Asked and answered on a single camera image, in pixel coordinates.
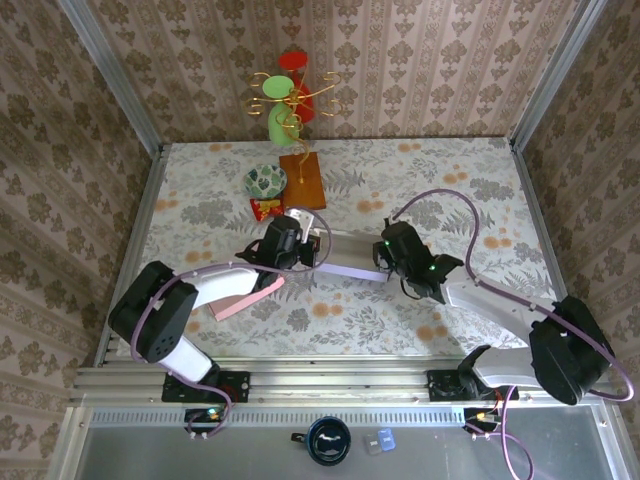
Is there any lavender paper box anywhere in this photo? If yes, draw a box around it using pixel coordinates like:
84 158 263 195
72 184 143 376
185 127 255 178
317 227 394 286

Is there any pink paper box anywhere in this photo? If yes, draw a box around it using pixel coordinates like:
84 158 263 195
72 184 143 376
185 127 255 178
209 274 286 324

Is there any red gift packet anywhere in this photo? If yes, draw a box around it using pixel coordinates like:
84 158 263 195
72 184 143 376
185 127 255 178
249 197 286 222

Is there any leaf pattern bowl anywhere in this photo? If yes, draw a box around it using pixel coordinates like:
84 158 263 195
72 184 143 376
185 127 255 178
244 163 289 197

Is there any green plastic goblet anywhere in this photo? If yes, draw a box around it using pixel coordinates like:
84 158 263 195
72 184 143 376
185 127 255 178
263 74 302 147

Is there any small controller board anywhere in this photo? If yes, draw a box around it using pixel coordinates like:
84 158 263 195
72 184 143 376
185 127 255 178
184 407 235 441
462 407 504 441

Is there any red plastic goblet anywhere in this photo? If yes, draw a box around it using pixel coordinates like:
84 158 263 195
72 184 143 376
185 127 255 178
278 49 317 124

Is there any dark blue mug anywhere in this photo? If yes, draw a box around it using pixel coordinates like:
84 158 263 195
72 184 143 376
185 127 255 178
291 415 354 467

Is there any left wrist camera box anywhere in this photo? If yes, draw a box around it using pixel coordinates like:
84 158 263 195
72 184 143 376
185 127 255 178
288 207 317 236

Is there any gold wire stand, wooden base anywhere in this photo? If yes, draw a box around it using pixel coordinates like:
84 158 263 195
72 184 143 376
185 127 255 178
242 69 346 214

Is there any aluminium table edge rail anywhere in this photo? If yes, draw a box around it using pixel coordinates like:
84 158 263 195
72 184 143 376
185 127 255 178
509 142 589 361
94 144 169 361

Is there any aluminium mounting rail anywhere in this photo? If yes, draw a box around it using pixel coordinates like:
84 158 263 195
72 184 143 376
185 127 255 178
69 355 619 406

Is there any slotted cable duct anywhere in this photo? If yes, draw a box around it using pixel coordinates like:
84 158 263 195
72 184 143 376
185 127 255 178
89 405 469 427

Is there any aluminium frame post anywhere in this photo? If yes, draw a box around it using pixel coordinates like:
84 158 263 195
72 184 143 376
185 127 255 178
57 0 166 154
509 0 601 151

